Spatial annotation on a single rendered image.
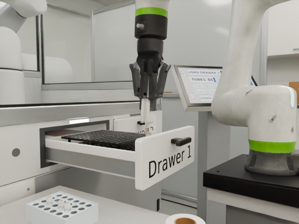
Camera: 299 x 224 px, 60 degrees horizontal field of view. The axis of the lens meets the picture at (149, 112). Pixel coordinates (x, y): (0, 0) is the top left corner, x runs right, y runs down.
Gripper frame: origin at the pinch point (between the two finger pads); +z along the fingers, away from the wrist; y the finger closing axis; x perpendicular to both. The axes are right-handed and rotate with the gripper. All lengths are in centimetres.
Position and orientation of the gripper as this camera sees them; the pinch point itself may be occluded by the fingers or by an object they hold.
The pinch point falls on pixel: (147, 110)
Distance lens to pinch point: 75.2
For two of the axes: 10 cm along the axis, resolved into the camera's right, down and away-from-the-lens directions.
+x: 5.5, -0.5, 8.3
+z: -0.4, 9.9, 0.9
